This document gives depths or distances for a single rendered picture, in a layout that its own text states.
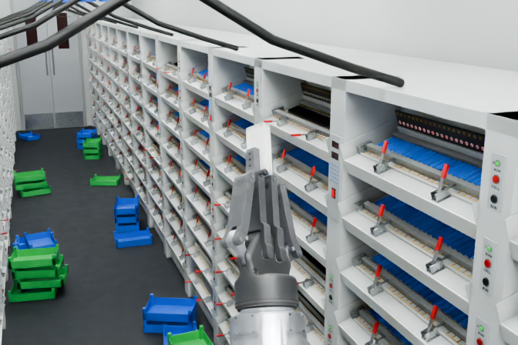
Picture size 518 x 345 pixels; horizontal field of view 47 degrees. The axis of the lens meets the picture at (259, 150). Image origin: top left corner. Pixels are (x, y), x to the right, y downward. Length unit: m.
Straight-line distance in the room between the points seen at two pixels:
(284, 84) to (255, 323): 1.91
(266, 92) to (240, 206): 1.80
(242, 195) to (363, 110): 1.20
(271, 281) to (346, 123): 1.21
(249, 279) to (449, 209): 0.86
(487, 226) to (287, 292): 0.76
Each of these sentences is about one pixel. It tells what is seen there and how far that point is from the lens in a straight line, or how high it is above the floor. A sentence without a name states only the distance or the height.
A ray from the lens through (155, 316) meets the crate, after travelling 3.84.
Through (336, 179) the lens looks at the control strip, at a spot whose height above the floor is 1.42.
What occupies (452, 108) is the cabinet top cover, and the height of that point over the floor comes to 1.73.
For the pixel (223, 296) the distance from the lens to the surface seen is 3.47.
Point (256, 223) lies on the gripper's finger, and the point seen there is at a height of 1.71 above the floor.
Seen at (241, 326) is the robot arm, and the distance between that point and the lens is 0.70.
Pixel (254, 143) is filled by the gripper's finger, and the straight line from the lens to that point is 0.78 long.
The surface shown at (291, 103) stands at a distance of 2.54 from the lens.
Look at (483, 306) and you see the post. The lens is 1.45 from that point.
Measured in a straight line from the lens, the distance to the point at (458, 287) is 1.53.
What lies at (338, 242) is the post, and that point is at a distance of 1.99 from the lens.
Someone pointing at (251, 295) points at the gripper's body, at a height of 1.64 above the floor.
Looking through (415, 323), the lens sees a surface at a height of 1.12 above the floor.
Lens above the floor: 1.96
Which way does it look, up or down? 14 degrees down
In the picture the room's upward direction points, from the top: straight up
